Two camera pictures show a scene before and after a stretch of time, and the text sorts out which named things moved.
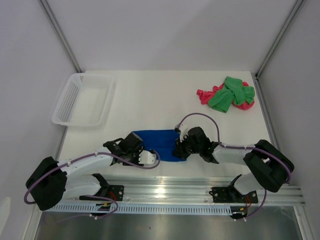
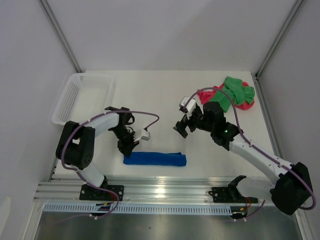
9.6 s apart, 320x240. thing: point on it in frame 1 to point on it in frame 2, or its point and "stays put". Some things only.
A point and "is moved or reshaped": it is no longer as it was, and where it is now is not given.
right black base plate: (227, 195) stays put
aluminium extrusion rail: (197, 190) stays put
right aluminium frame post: (297, 5) stays put
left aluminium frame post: (58, 29) stays put
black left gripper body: (133, 156) to (125, 139)
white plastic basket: (85, 100) stays put
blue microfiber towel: (163, 141) is moved or reshaped
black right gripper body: (186, 148) to (195, 121)
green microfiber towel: (233, 89) stays put
